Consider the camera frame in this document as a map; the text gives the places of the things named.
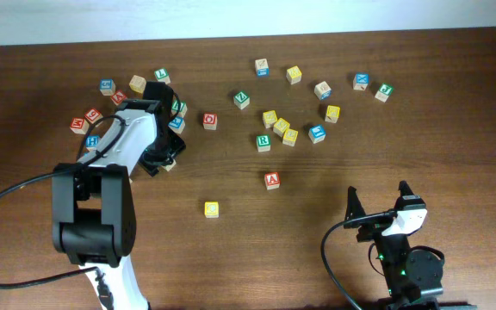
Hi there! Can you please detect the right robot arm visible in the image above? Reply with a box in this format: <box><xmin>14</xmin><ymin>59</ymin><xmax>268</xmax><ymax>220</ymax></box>
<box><xmin>346</xmin><ymin>181</ymin><xmax>477</xmax><ymax>309</ymax></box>

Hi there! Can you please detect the blue side far block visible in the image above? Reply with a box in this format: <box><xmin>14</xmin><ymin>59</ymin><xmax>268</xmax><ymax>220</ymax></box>
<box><xmin>255</xmin><ymin>59</ymin><xmax>270</xmax><ymax>77</ymax></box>

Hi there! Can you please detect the blue P block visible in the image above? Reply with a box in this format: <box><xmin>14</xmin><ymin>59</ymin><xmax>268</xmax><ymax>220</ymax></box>
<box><xmin>168</xmin><ymin>116</ymin><xmax>185</xmax><ymax>134</ymax></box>

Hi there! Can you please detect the blue D wooden block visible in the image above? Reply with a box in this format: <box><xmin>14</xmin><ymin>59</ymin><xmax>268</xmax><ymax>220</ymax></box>
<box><xmin>314</xmin><ymin>81</ymin><xmax>332</xmax><ymax>100</ymax></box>

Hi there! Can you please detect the yellow C block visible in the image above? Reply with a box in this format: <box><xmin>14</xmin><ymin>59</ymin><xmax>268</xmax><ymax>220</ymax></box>
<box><xmin>204</xmin><ymin>201</ymin><xmax>220</xmax><ymax>218</ymax></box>

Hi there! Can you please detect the blue H block upper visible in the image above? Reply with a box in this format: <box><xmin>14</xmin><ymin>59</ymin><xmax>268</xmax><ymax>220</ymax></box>
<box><xmin>85</xmin><ymin>135</ymin><xmax>100</xmax><ymax>151</ymax></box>

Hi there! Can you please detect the green J block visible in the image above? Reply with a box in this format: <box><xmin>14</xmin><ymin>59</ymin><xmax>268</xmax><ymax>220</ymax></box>
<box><xmin>375</xmin><ymin>84</ymin><xmax>394</xmax><ymax>102</ymax></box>

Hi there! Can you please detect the red M block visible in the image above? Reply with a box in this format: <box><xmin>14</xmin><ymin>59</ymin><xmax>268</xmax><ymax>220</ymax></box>
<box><xmin>70</xmin><ymin>117</ymin><xmax>90</xmax><ymax>134</ymax></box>

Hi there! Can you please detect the yellow block middle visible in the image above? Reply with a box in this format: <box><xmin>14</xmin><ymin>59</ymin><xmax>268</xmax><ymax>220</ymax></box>
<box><xmin>273</xmin><ymin>118</ymin><xmax>290</xmax><ymax>138</ymax></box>

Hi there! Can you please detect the plain wooden yellow block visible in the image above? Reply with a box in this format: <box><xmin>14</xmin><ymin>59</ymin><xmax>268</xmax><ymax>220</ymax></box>
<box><xmin>129</xmin><ymin>75</ymin><xmax>146</xmax><ymax>94</ymax></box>

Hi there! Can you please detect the green B block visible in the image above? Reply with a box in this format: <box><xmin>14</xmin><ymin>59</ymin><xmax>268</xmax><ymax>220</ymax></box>
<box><xmin>171</xmin><ymin>100</ymin><xmax>188</xmax><ymax>118</ymax></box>

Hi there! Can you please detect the green Z block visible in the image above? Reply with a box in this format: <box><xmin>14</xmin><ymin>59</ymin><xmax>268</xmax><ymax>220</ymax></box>
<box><xmin>233</xmin><ymin>91</ymin><xmax>250</xmax><ymax>109</ymax></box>

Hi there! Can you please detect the red a block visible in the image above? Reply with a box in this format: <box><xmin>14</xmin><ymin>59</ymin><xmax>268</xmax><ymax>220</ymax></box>
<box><xmin>110</xmin><ymin>90</ymin><xmax>127</xmax><ymax>106</ymax></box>
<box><xmin>264</xmin><ymin>172</ymin><xmax>281</xmax><ymax>190</ymax></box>

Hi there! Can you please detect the green V block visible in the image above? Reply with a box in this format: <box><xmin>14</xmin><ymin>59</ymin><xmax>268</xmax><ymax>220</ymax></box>
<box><xmin>162</xmin><ymin>159</ymin><xmax>177</xmax><ymax>171</ymax></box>

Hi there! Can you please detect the blue 5 block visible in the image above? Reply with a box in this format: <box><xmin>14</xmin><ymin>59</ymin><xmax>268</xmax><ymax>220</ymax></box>
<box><xmin>99</xmin><ymin>78</ymin><xmax>116</xmax><ymax>96</ymax></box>

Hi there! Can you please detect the yellow top far block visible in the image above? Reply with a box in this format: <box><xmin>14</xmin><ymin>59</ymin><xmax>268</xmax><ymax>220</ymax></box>
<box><xmin>286</xmin><ymin>65</ymin><xmax>302</xmax><ymax>84</ymax></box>

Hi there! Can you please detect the red 9 block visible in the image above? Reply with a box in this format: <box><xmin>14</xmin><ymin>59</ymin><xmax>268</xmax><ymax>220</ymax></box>
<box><xmin>84</xmin><ymin>108</ymin><xmax>102</xmax><ymax>125</ymax></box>

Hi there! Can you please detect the yellow block front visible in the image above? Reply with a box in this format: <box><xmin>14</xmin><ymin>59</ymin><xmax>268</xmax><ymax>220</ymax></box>
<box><xmin>282</xmin><ymin>128</ymin><xmax>299</xmax><ymax>146</ymax></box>

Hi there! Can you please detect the blue I leaf block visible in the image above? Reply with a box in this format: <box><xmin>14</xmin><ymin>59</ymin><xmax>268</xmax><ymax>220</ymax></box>
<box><xmin>308</xmin><ymin>125</ymin><xmax>326</xmax><ymax>144</ymax></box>

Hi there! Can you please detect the red O block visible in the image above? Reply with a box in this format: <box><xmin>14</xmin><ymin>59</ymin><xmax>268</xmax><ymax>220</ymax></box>
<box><xmin>202</xmin><ymin>113</ymin><xmax>217</xmax><ymax>130</ymax></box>

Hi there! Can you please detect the yellow block with crayon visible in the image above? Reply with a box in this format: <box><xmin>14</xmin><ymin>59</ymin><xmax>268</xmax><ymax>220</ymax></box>
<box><xmin>325</xmin><ymin>105</ymin><xmax>341</xmax><ymax>123</ymax></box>

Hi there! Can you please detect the green L block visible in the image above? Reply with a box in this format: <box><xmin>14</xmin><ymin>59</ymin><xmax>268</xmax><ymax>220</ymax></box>
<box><xmin>154</xmin><ymin>68</ymin><xmax>171</xmax><ymax>84</ymax></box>

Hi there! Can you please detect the green R block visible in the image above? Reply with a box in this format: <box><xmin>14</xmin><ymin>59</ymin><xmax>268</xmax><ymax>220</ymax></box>
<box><xmin>256</xmin><ymin>134</ymin><xmax>271</xmax><ymax>152</ymax></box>

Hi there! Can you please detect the blue X block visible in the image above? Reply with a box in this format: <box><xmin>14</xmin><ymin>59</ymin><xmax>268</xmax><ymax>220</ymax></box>
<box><xmin>352</xmin><ymin>72</ymin><xmax>369</xmax><ymax>90</ymax></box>

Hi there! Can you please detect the yellow block back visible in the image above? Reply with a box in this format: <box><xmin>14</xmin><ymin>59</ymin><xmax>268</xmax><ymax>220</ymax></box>
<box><xmin>263</xmin><ymin>110</ymin><xmax>278</xmax><ymax>128</ymax></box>

